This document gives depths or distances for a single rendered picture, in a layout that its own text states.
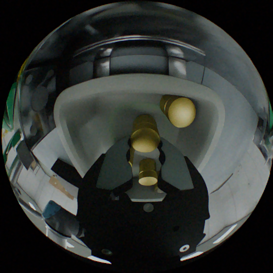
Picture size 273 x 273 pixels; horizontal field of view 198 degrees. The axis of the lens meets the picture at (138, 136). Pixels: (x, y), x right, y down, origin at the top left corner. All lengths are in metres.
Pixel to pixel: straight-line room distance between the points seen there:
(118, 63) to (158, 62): 0.06
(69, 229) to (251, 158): 3.77
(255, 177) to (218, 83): 3.53
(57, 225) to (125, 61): 0.45
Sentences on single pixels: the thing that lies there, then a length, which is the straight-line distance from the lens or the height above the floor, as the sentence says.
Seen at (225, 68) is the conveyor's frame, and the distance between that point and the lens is 0.16.
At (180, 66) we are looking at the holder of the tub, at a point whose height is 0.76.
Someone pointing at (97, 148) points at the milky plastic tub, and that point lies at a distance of 0.16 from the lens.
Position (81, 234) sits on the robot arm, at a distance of 0.38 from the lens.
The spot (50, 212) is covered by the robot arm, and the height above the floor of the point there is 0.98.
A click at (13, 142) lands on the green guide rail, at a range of 0.15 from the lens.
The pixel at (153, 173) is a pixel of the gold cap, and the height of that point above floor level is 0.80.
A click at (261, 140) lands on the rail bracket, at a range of 0.50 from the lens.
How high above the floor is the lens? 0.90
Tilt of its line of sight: 58 degrees down
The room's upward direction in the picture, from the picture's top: 175 degrees counter-clockwise
